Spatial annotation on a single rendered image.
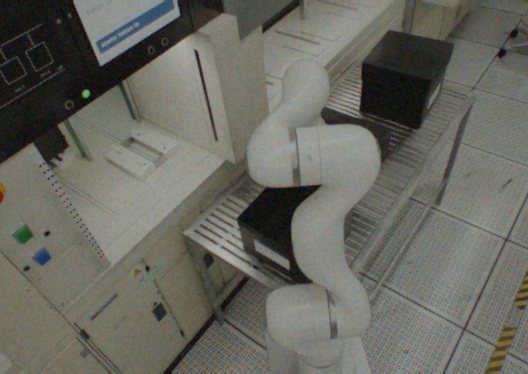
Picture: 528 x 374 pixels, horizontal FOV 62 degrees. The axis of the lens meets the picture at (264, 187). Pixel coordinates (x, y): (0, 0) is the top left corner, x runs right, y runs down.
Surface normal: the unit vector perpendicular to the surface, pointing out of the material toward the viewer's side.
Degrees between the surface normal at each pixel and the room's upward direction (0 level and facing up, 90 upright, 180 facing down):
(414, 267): 0
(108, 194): 0
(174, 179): 0
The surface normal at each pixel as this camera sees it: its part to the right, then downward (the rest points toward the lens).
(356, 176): 0.04, 0.53
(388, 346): -0.09, -0.66
